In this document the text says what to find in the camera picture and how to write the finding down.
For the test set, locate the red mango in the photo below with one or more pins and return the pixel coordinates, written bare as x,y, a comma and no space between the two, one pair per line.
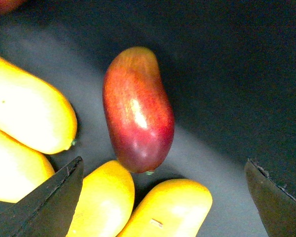
138,113
7,6

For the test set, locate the wooden display cabinet dark frame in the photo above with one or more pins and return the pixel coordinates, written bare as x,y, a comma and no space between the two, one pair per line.
229,69

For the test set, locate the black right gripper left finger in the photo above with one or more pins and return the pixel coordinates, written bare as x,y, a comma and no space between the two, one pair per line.
48,210

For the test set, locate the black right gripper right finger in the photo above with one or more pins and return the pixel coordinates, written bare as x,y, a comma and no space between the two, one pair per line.
276,207

